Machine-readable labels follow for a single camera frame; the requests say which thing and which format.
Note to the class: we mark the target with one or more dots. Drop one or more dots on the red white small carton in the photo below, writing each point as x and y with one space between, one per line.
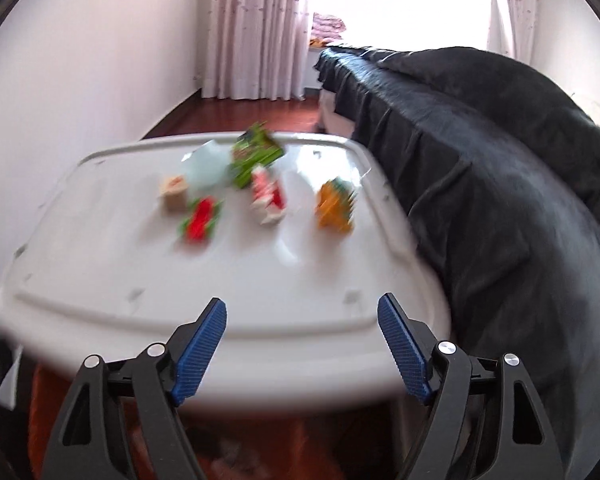
269 195

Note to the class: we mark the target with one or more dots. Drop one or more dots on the white bed frame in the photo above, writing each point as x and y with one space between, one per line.
332 115

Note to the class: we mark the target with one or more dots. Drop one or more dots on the dark blue sofa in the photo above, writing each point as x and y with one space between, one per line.
480 170

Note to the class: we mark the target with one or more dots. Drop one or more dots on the green snack packet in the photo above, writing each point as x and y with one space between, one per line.
255 155

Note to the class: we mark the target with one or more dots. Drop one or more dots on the pink patterned curtain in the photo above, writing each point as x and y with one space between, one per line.
512 10
255 30

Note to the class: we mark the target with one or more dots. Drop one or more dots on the folded pink blanket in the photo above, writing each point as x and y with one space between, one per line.
329 27

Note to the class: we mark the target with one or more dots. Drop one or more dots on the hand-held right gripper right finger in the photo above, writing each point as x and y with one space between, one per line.
405 350

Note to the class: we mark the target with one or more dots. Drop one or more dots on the orange toy dinosaur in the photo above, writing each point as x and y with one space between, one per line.
335 206

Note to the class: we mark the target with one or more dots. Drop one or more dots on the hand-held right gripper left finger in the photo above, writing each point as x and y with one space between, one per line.
200 350

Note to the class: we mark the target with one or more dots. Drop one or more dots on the red green toy car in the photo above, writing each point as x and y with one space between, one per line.
201 219

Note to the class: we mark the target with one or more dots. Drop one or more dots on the small brown cardboard box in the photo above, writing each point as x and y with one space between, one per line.
174 192

